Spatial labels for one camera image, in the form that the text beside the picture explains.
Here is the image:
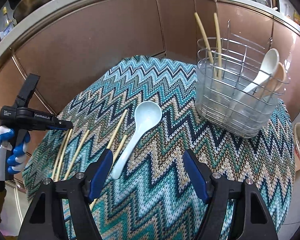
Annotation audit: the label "bamboo chopstick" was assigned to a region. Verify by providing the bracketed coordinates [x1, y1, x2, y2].
[89, 134, 127, 211]
[194, 12, 218, 79]
[51, 128, 73, 181]
[107, 109, 128, 149]
[213, 12, 222, 80]
[63, 129, 90, 180]

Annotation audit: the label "zigzag patterned table mat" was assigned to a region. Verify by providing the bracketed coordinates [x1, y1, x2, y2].
[22, 55, 296, 240]

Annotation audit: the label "white ceramic spoon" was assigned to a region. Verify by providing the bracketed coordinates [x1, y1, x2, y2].
[231, 48, 280, 111]

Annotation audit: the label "wire utensil holder basket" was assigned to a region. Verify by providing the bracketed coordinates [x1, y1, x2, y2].
[195, 24, 288, 138]

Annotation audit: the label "lower copper cabinets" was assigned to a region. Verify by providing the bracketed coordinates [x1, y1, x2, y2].
[0, 0, 300, 122]

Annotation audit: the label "light blue ceramic spoon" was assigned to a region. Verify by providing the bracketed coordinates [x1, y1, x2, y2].
[111, 101, 162, 180]

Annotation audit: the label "beige pink ceramic spoon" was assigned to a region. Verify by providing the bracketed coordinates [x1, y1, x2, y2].
[255, 62, 286, 99]

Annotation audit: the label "blue white gloved left hand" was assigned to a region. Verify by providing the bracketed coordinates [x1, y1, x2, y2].
[0, 126, 31, 181]

